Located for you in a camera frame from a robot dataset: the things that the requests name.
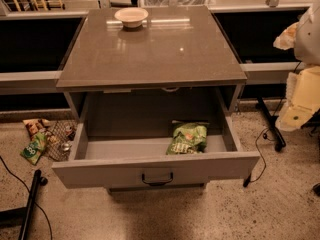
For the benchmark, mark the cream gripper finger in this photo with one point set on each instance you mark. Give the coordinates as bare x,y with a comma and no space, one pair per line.
286,40
302,99

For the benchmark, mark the green jalapeno chip bag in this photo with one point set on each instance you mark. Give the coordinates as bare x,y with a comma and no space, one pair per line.
188,138

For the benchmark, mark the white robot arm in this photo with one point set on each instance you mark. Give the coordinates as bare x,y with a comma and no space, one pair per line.
307,43

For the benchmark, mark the grey cabinet with counter top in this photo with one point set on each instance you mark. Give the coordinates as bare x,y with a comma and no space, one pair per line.
175,47

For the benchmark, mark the grey open top drawer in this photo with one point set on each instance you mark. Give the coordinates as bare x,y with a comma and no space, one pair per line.
122,136

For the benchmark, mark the brown snack bag on floor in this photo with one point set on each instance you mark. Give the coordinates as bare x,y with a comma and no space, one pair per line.
36,125

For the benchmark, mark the green snack bag on floor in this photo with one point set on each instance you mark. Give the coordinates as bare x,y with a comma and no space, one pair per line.
33,151

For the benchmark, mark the black stand leg right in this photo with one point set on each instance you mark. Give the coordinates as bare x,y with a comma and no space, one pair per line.
279,140

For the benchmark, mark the black stand leg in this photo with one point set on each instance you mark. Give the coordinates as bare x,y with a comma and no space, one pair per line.
279,140
22,216

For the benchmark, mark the white bowl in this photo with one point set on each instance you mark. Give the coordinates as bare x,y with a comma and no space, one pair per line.
132,17

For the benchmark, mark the small can in basket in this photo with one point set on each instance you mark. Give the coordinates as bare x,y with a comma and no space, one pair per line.
65,146

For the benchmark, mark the black stand leg left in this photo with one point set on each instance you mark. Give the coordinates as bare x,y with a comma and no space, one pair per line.
22,216

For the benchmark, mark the black drawer handle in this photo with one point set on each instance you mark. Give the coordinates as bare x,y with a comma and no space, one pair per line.
157,182

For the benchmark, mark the wire mesh basket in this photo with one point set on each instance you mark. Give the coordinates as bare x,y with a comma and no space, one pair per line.
59,132

